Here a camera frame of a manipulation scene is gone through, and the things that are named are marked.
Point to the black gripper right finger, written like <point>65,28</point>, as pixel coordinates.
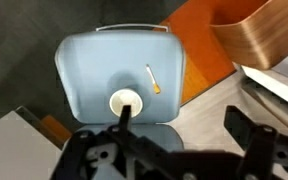
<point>239,121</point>

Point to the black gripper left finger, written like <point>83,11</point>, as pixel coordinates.
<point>126,115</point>

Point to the white marker with orange cap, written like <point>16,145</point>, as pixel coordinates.
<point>152,80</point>

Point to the white bowl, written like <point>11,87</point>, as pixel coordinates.
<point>124,97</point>

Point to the white flat board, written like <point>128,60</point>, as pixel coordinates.
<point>277,88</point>

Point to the blue padded chair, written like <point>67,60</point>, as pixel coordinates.
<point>90,66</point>

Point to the long counter island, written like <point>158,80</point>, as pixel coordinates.
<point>10,150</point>

